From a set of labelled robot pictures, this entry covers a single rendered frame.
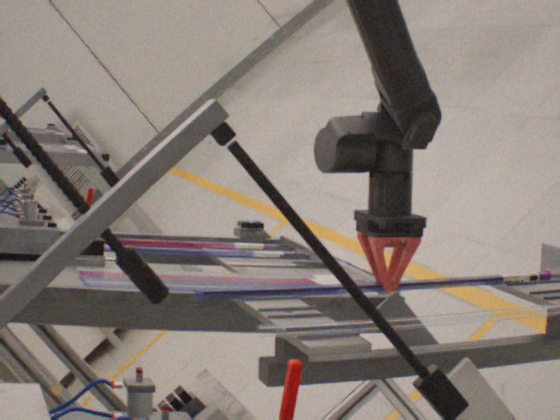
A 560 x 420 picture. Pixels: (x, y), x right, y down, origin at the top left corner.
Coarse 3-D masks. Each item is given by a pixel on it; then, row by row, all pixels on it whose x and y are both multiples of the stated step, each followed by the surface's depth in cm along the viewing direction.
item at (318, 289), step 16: (544, 272) 160; (224, 288) 147; (240, 288) 147; (256, 288) 147; (272, 288) 148; (288, 288) 148; (304, 288) 149; (320, 288) 149; (336, 288) 150; (368, 288) 151; (400, 288) 153; (416, 288) 153; (432, 288) 154
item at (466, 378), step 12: (468, 360) 142; (456, 372) 142; (468, 372) 143; (456, 384) 142; (468, 384) 143; (480, 384) 143; (468, 396) 143; (480, 396) 143; (492, 396) 144; (468, 408) 143; (480, 408) 144; (492, 408) 144; (504, 408) 145
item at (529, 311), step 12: (468, 312) 133; (480, 312) 133; (492, 312) 133; (504, 312) 133; (516, 312) 134; (528, 312) 134; (540, 312) 135; (552, 312) 135; (276, 324) 126; (288, 324) 126; (300, 324) 127; (312, 324) 127; (324, 324) 127; (336, 324) 127; (348, 324) 127; (360, 324) 128; (372, 324) 128; (396, 324) 129; (408, 324) 130; (420, 324) 130; (432, 324) 130; (444, 324) 131; (264, 336) 125; (276, 336) 125
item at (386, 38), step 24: (360, 0) 128; (384, 0) 129; (360, 24) 132; (384, 24) 132; (384, 48) 135; (408, 48) 136; (384, 72) 138; (408, 72) 139; (384, 96) 143; (408, 96) 141; (432, 96) 142; (408, 120) 143
